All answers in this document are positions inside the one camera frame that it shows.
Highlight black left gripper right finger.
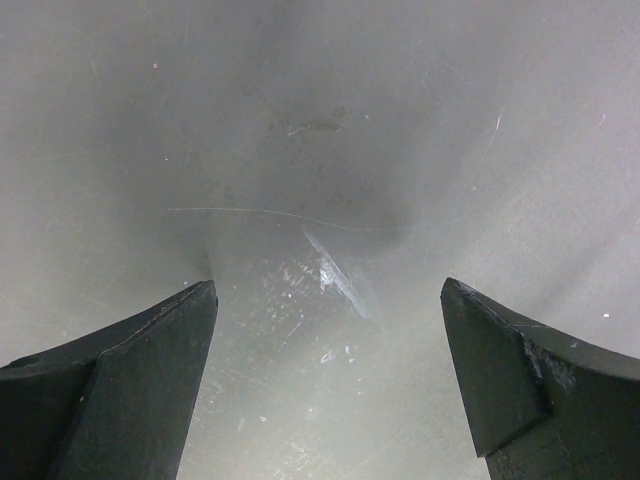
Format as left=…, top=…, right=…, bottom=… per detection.
left=440, top=278, right=639, bottom=479

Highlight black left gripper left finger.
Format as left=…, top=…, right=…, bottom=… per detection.
left=1, top=280, right=218, bottom=479

